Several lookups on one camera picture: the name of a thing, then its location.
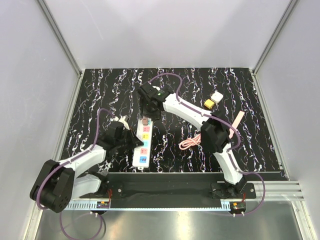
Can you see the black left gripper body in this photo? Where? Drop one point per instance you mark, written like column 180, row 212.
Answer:
column 125, row 140

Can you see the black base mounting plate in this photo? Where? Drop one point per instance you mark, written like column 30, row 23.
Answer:
column 170, row 190

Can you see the aluminium frame post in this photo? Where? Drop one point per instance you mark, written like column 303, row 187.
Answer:
column 59, row 36
column 274, row 36

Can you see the yellow plug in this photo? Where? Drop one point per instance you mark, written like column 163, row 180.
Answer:
column 209, row 104

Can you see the pink plug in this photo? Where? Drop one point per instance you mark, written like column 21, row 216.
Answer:
column 145, row 122

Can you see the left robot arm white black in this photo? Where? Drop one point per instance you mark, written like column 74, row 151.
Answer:
column 60, row 182

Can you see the left aluminium frame post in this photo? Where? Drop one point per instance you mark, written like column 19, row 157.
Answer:
column 59, row 36

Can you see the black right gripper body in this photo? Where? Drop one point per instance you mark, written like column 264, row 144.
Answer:
column 147, row 111

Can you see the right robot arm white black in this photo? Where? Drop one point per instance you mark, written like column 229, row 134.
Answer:
column 214, row 132

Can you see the white power strip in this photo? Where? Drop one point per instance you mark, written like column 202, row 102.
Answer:
column 142, row 154

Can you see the white square plug adapter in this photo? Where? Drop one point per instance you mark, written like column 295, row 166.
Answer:
column 216, row 97

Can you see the right aluminium frame post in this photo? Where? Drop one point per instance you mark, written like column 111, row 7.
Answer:
column 274, row 36

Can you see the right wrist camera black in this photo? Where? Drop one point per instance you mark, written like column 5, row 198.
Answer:
column 147, row 89

